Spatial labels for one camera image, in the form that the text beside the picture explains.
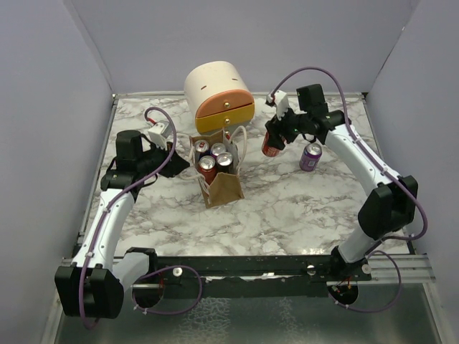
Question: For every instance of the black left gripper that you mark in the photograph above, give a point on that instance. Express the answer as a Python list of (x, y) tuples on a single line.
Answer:
[(175, 165)]

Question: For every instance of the red cola can front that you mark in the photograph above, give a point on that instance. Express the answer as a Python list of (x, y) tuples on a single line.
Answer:
[(207, 167)]

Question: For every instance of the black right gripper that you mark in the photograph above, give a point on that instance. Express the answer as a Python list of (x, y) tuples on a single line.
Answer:
[(274, 138)]

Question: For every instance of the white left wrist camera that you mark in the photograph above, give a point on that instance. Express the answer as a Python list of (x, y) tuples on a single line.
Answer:
[(158, 134)]

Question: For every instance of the silver blue energy drink can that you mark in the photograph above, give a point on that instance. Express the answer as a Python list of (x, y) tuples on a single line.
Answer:
[(202, 148)]

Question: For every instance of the red cola can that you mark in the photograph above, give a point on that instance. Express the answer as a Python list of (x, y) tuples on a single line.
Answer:
[(207, 167), (272, 147)]

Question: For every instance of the purple fanta can rear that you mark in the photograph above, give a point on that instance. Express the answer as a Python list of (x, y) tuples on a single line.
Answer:
[(310, 157)]

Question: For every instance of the purple fanta can front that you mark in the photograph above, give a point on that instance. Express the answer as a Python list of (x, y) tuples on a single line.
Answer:
[(217, 149)]

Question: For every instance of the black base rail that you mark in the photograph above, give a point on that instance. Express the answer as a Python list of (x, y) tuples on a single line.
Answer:
[(245, 276)]

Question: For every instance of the cream round drawer cabinet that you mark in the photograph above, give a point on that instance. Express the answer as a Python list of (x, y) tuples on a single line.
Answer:
[(218, 98)]

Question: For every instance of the purple fanta can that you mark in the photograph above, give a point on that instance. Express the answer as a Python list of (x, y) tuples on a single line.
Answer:
[(217, 149), (310, 157)]

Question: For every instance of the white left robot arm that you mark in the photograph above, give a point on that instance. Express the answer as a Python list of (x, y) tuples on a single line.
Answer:
[(93, 285)]

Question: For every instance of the brown canvas bag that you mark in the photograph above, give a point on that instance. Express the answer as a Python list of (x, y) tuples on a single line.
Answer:
[(226, 187)]

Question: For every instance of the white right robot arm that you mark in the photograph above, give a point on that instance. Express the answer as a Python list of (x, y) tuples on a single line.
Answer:
[(389, 205)]

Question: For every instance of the black yellow can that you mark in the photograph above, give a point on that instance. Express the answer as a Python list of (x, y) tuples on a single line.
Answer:
[(225, 162)]

